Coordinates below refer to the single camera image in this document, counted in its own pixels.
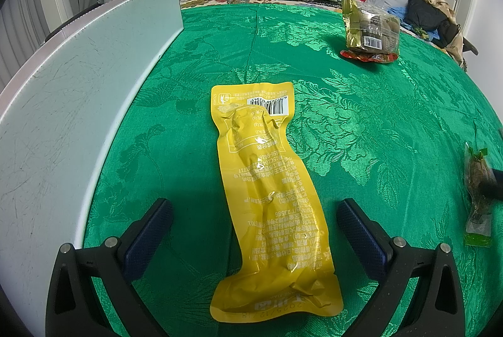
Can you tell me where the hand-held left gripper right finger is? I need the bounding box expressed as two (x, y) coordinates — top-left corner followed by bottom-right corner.
(337, 198), (466, 337)

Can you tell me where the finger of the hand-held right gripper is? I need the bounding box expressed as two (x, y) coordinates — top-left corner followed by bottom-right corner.
(481, 167), (503, 201)

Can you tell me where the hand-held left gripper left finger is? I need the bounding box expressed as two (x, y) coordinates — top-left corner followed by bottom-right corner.
(46, 198), (174, 337)

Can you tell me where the small green snack packet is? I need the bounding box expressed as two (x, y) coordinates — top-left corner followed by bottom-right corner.
(464, 143), (494, 247)

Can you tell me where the long yellow snack packet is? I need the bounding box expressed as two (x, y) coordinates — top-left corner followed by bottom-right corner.
(209, 83), (345, 323)

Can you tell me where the white cardboard box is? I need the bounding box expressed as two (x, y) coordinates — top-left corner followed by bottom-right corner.
(0, 0), (185, 337)

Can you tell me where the green floral bedspread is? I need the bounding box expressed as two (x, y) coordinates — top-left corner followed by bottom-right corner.
(80, 3), (503, 337)

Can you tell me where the red snack packet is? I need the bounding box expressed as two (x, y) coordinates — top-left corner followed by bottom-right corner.
(340, 48), (398, 64)

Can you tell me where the blue cloth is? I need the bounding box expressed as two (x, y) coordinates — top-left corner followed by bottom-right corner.
(387, 5), (412, 22)

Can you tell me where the gold packet of brown balls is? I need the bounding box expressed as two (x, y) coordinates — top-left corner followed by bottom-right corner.
(341, 0), (401, 56)

